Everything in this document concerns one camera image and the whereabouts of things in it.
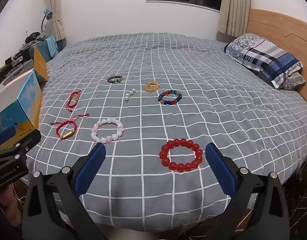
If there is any beige curtain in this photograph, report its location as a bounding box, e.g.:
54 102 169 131
45 0 66 42
217 0 251 37

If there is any pile of dark gadgets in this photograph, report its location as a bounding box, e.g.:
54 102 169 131
0 42 35 79

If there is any multicoloured glass bead bracelet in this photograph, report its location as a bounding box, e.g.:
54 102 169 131
158 89 183 106

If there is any white cardboard box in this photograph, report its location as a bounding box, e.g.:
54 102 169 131
0 45 49 153

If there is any yellow bead bracelet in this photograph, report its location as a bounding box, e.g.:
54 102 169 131
145 81 160 92

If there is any blue desk lamp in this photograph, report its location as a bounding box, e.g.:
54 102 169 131
40 9 53 34

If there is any white pearl strand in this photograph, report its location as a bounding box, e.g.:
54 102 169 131
124 88 136 103

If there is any black bag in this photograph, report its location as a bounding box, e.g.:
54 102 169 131
25 31 41 43

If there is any person's left hand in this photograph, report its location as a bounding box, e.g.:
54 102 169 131
0 184 22 230

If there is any red string bracelet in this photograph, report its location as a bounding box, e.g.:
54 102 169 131
66 90 82 112
50 114 89 140

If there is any grey suitcase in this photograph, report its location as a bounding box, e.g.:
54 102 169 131
0 59 35 84

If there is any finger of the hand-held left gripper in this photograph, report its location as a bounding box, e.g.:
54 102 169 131
0 128 42 167

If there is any red bead bracelet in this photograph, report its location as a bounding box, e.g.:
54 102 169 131
159 138 203 172

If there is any pink bead bracelet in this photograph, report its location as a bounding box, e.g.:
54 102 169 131
91 118 124 144

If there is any teal suitcase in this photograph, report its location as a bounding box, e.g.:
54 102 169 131
37 36 66 63

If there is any blue patterned pillow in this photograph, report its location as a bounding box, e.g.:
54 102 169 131
224 33 303 89

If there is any teal cloth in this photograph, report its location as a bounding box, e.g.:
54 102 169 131
49 36 59 58

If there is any grey checked bedsheet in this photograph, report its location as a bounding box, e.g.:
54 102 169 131
21 32 307 233

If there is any wooden headboard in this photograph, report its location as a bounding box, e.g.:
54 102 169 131
246 9 307 110

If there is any grey checked pillow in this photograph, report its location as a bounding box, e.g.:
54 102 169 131
285 71 306 90

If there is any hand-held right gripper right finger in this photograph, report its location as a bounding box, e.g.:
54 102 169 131
205 142 286 240

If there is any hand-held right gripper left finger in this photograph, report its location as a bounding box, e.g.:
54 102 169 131
21 143 107 240

